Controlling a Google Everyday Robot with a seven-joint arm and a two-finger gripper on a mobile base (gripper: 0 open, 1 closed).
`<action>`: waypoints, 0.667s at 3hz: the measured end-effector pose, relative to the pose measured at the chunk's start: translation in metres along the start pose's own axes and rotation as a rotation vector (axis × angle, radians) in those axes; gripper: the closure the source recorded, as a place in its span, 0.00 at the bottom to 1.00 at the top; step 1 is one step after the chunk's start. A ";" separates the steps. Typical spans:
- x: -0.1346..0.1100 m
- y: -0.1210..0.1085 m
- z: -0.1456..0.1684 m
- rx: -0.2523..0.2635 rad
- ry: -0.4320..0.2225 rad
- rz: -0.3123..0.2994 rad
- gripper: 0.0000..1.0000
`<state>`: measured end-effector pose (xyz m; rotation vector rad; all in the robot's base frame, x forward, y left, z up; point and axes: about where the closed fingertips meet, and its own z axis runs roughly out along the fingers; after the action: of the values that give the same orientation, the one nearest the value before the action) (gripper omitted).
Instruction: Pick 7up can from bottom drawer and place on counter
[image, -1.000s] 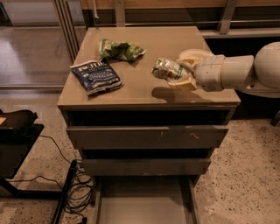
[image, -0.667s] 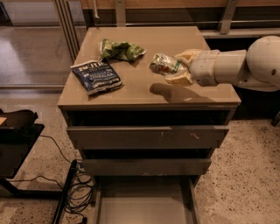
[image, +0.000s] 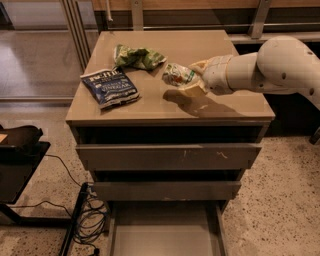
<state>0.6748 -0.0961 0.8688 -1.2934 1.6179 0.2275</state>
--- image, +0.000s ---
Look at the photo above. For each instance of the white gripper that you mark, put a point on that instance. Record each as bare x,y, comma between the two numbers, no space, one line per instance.
216,75

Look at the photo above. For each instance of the green crumpled chip bag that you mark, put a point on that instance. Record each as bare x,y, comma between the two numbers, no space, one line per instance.
139,58

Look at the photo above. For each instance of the grey drawer cabinet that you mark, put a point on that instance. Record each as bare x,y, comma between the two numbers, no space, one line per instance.
164,116

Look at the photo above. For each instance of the grey middle drawer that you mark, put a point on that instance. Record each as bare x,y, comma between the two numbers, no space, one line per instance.
167,191

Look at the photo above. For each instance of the grey top drawer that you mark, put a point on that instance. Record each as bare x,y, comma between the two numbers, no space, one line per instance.
165,157

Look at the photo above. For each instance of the black side table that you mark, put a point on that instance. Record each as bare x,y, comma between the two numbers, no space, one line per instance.
21,151

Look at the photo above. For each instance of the grey bottom drawer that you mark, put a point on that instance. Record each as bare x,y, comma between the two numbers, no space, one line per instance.
190,228

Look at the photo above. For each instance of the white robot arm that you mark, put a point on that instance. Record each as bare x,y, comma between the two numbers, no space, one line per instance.
283,65

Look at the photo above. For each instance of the metal railing frame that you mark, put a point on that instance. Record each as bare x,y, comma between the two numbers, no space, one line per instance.
247,21

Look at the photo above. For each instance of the grey drawer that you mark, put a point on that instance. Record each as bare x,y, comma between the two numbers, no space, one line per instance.
165,157
190,228
167,191

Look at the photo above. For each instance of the blue vinegar chip bag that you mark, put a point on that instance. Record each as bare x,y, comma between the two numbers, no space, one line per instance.
110,88

